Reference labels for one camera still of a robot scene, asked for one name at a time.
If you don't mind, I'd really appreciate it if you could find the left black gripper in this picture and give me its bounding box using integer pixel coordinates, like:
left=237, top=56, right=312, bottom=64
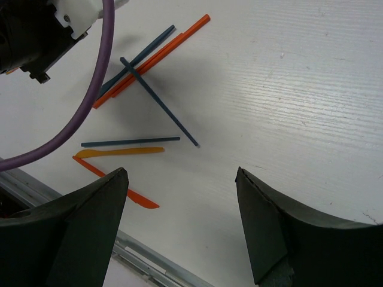
left=1, top=1, right=87, bottom=84

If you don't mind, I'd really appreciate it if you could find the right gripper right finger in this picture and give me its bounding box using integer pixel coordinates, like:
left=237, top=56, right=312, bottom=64
left=235, top=168, right=382, bottom=286

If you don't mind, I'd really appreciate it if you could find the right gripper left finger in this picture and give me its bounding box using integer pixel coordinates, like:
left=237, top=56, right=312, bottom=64
left=1, top=168, right=129, bottom=286

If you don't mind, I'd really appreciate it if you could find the red plastic knife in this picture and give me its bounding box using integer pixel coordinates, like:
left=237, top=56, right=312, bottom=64
left=72, top=156, right=160, bottom=209

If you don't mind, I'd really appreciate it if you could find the blue plastic knife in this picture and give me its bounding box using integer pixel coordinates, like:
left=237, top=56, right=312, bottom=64
left=97, top=25, right=175, bottom=99

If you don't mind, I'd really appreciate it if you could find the orange plastic knife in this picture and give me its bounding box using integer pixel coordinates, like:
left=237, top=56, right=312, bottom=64
left=75, top=147, right=165, bottom=158

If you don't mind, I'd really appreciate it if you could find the red plastic chopstick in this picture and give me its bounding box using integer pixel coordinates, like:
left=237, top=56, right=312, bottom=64
left=108, top=33, right=184, bottom=97
left=93, top=14, right=211, bottom=109

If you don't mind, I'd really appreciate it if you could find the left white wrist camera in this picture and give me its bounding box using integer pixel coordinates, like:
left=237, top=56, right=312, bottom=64
left=49, top=0, right=129, bottom=39

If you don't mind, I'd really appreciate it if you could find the aluminium table rail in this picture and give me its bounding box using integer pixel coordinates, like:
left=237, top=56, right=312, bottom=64
left=1, top=168, right=206, bottom=286

